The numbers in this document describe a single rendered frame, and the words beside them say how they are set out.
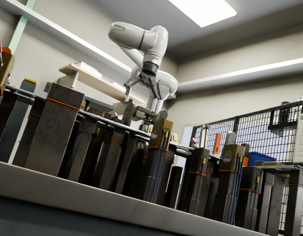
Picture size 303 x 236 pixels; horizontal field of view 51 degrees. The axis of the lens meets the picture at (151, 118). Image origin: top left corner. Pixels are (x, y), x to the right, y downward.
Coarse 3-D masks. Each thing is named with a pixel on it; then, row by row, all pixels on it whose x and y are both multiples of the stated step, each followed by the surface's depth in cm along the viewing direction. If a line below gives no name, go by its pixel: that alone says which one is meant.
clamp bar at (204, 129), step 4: (208, 124) 178; (204, 128) 180; (208, 128) 177; (204, 132) 179; (200, 136) 178; (204, 136) 178; (200, 140) 176; (204, 140) 177; (200, 144) 175; (204, 144) 176
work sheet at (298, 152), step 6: (300, 114) 192; (300, 120) 190; (300, 126) 189; (300, 132) 187; (300, 138) 186; (300, 144) 184; (300, 150) 183; (294, 156) 185; (300, 156) 181; (294, 162) 184; (300, 162) 180
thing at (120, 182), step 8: (128, 136) 141; (136, 136) 142; (128, 144) 140; (128, 152) 140; (120, 160) 142; (128, 160) 139; (120, 168) 138; (120, 176) 136; (112, 184) 140; (120, 184) 136; (120, 192) 135
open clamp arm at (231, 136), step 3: (228, 132) 146; (231, 132) 144; (234, 132) 145; (228, 135) 145; (231, 135) 144; (234, 135) 145; (228, 138) 144; (231, 138) 144; (234, 138) 145; (225, 141) 145; (228, 141) 144; (231, 141) 145; (234, 141) 145; (225, 144) 144; (228, 144) 144; (222, 150) 145; (222, 153) 144
